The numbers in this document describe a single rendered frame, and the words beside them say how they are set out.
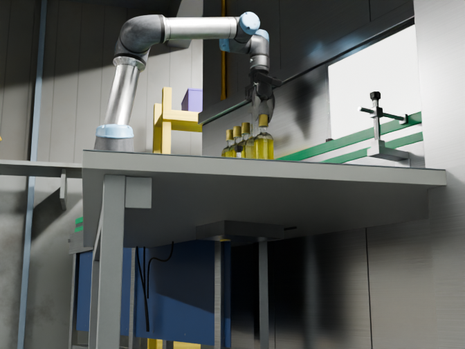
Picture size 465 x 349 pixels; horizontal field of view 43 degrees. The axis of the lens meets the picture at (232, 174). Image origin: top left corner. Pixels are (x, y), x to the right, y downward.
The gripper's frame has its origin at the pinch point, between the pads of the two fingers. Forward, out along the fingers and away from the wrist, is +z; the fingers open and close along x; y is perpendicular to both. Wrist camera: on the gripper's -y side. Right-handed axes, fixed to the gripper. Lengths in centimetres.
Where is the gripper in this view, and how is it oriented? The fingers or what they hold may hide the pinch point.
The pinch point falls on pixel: (263, 118)
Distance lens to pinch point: 222.6
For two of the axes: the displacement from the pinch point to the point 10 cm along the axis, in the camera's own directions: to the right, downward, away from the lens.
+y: -5.3, 1.8, 8.3
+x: -8.5, -1.1, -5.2
